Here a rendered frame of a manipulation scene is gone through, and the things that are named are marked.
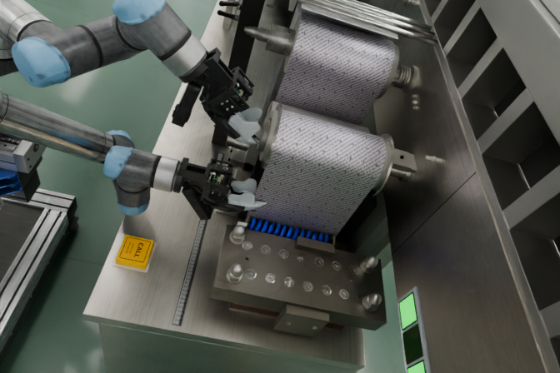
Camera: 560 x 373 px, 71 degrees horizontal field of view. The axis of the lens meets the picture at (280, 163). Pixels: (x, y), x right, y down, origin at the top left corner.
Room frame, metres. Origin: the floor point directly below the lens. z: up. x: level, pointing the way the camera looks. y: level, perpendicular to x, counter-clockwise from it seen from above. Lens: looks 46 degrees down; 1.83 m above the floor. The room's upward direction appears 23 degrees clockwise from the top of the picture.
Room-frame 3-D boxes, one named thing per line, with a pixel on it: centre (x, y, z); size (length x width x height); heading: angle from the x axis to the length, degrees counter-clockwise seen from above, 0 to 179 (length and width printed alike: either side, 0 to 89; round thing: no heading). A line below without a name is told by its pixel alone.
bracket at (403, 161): (0.69, -0.25, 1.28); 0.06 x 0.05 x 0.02; 102
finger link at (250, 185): (0.58, 0.04, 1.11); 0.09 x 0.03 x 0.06; 103
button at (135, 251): (0.42, 0.24, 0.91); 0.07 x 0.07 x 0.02; 12
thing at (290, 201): (0.59, -0.09, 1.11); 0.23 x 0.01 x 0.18; 102
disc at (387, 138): (0.68, -0.20, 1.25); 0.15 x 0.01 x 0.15; 12
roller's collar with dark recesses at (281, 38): (0.87, 0.12, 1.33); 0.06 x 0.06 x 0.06; 12
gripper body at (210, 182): (0.54, 0.14, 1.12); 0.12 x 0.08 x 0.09; 102
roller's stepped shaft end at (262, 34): (0.85, 0.18, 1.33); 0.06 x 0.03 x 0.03; 102
